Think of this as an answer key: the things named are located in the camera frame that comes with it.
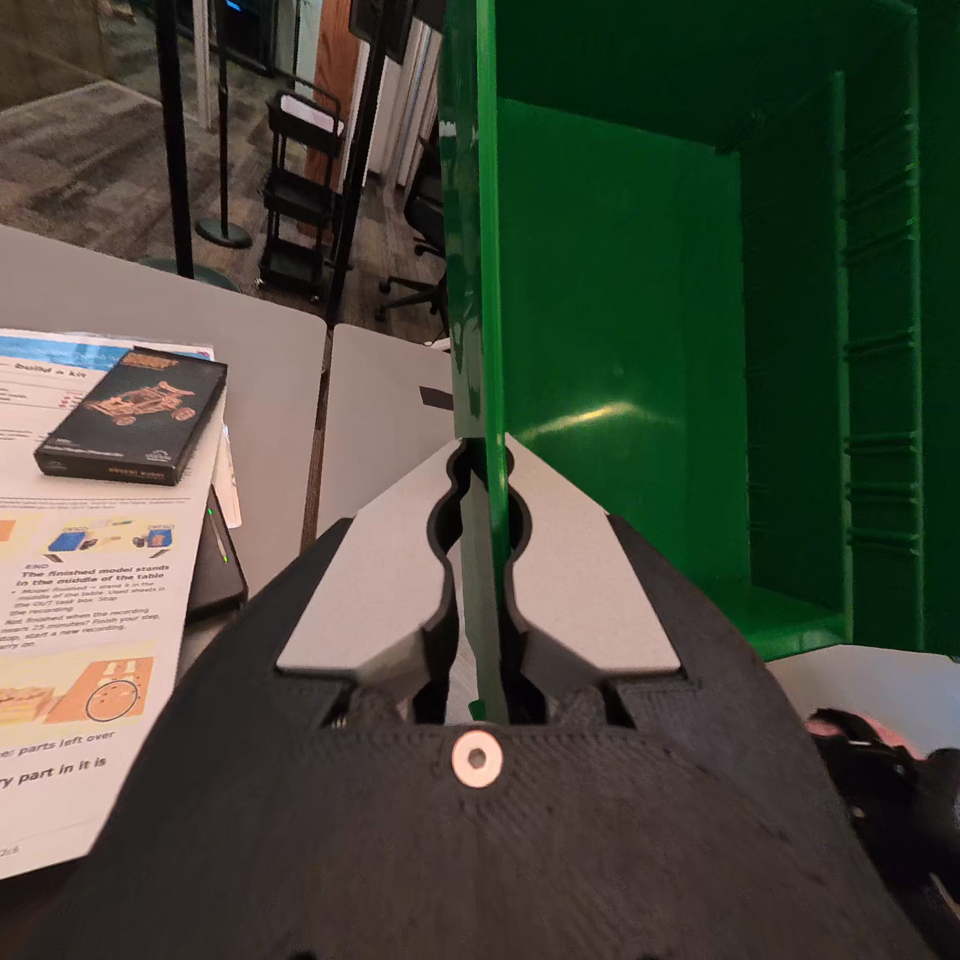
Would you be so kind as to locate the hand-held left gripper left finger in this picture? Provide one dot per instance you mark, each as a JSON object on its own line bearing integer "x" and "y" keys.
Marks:
{"x": 360, "y": 592}

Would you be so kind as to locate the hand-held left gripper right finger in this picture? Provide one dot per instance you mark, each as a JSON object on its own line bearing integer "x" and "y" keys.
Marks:
{"x": 592, "y": 592}

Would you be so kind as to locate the green plastic bin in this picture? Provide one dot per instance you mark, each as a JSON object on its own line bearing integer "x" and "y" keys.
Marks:
{"x": 622, "y": 300}

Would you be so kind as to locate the black flat device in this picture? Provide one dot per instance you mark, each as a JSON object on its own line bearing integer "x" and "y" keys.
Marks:
{"x": 217, "y": 577}

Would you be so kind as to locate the printed instruction sheet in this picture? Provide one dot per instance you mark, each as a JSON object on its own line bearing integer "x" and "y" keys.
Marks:
{"x": 90, "y": 600}

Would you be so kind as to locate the black model kit box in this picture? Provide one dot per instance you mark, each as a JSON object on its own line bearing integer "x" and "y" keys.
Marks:
{"x": 135, "y": 420}

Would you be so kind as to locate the black office chair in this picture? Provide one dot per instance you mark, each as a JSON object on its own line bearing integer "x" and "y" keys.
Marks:
{"x": 427, "y": 217}

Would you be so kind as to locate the black utility cart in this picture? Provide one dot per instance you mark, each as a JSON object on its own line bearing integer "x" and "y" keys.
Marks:
{"x": 296, "y": 199}

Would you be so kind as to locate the black stand pole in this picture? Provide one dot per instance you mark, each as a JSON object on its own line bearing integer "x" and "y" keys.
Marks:
{"x": 176, "y": 150}
{"x": 358, "y": 187}

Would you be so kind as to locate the black stanchion post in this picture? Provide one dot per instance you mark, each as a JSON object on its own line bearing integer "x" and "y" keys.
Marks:
{"x": 223, "y": 234}

